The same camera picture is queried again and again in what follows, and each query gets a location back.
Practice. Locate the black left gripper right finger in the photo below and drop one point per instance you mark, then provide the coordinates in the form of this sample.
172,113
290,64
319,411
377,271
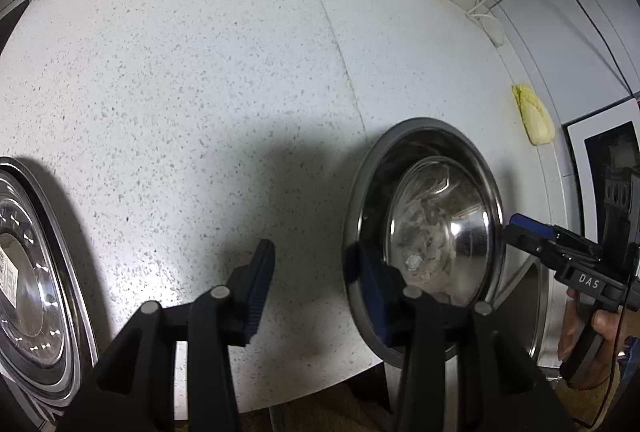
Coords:
380,296

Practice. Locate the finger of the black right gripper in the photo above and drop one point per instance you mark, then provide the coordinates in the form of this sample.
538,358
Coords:
533,237

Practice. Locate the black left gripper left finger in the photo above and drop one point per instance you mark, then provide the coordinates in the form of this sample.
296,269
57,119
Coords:
233,310

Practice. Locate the large steel bowl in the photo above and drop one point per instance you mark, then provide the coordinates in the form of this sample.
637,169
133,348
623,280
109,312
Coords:
425,209

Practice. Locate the large steel plate with label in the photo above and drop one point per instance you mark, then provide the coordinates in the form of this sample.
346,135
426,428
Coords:
47,343

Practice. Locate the right hand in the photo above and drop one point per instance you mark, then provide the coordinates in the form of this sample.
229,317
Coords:
614,328

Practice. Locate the yellow sponge cloth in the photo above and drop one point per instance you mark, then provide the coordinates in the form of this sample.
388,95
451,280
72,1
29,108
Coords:
536,119

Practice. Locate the black glass gas stove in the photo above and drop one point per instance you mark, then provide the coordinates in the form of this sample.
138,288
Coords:
9,21

